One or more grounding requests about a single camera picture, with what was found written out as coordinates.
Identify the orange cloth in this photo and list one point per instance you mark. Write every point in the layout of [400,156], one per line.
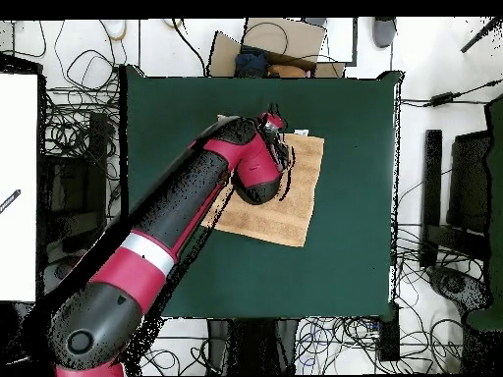
[287,71]

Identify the person's foot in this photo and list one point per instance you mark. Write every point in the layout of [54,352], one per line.
[114,28]
[314,21]
[384,33]

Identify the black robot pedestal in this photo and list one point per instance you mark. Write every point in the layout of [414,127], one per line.
[255,345]

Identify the black pen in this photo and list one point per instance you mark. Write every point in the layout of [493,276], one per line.
[10,201]

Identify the black chair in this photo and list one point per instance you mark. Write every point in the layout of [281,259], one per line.
[469,184]

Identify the tan terry towel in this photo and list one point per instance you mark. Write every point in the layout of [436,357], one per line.
[283,220]

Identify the black stand foot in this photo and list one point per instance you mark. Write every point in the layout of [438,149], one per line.
[456,284]

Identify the dark green cloth cover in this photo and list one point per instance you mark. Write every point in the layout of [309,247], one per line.
[496,196]

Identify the black power strip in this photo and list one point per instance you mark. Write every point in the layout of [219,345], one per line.
[389,333]

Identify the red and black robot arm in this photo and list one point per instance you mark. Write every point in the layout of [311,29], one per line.
[177,208]

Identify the black rod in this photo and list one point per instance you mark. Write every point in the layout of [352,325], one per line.
[481,35]

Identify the brown cardboard box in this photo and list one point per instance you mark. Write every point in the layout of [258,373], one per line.
[298,39]

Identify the dark green table cloth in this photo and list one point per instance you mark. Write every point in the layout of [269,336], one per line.
[346,196]

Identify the black upright bar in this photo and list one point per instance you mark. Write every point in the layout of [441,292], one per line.
[431,188]

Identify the dark blue cloth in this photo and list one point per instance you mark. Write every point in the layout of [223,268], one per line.
[251,63]

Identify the black power adaptor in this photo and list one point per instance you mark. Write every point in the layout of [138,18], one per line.
[442,99]

